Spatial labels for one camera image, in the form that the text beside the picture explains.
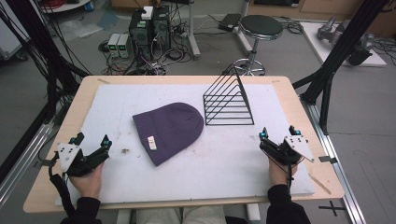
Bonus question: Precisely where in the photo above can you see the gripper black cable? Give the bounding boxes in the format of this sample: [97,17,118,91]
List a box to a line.
[261,148,296,191]
[48,151,77,218]

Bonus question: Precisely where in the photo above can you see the black flat box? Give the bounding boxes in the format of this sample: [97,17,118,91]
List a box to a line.
[218,12,243,33]

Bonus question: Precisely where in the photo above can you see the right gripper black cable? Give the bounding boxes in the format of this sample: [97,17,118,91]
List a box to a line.
[261,148,296,191]

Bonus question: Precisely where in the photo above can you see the white stand bar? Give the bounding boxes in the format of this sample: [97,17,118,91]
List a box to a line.
[233,0,254,56]

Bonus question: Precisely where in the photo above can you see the white box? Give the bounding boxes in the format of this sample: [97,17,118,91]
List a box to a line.
[141,6,154,21]

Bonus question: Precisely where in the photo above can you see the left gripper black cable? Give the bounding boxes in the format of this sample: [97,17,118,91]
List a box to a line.
[48,151,77,218]

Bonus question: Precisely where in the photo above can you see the black tape strip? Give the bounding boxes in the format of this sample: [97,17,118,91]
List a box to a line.
[318,155,339,165]

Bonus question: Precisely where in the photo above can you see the black wire rack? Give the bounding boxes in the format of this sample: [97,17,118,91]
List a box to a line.
[202,63,256,127]

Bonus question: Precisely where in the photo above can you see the person's left hand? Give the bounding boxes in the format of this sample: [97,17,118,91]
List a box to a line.
[68,161,106,201]

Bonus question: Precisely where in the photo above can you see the black round stool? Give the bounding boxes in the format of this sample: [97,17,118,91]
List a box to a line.
[231,14,285,77]

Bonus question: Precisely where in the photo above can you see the black computer tower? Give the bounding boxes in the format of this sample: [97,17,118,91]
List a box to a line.
[151,5,172,52]
[128,10,154,61]

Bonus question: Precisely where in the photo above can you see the person's right hand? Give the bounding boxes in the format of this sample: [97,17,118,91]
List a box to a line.
[267,156,299,188]

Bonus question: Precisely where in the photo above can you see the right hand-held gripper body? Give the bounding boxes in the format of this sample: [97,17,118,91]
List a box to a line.
[260,134,316,166]

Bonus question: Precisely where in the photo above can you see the thin wooden stick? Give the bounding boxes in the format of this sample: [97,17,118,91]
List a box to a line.
[309,174,332,196]

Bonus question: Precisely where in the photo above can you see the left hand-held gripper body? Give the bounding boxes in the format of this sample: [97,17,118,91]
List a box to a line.
[57,142,111,178]

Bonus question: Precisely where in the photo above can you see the person's legs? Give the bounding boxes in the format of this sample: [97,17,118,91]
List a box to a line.
[135,204,228,224]

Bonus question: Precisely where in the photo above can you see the black frame strut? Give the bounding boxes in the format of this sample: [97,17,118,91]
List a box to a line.
[291,0,390,135]
[0,0,92,185]

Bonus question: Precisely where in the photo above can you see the purple knit beanie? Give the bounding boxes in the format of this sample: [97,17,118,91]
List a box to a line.
[132,102,205,167]

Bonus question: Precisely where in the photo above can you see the aluminium rail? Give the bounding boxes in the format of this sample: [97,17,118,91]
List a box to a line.
[0,121,56,209]
[302,100,368,224]

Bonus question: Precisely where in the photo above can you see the white floor board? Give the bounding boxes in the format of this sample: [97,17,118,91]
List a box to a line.
[300,21,388,68]

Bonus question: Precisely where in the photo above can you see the tangle of floor cables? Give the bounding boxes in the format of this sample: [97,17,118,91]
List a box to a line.
[98,18,195,77]

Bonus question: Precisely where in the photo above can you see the grey power supply unit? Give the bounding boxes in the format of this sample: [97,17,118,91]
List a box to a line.
[117,33,132,60]
[106,33,121,59]

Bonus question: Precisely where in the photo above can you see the grey metal stand leg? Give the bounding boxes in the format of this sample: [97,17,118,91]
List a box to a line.
[186,0,202,61]

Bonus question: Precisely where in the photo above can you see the white foam mat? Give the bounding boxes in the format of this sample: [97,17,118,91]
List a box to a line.
[55,82,316,207]

